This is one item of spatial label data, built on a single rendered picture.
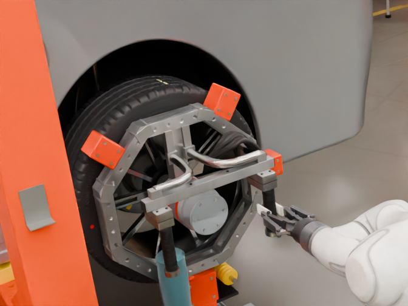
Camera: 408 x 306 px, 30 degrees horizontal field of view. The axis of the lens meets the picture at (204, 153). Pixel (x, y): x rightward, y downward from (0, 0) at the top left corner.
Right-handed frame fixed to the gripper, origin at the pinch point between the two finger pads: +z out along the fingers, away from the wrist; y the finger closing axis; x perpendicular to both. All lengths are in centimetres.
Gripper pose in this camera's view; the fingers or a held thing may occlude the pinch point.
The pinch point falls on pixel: (269, 209)
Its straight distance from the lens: 226.9
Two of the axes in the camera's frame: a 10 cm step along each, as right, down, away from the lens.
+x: -1.3, -9.2, -3.8
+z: -4.8, -2.8, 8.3
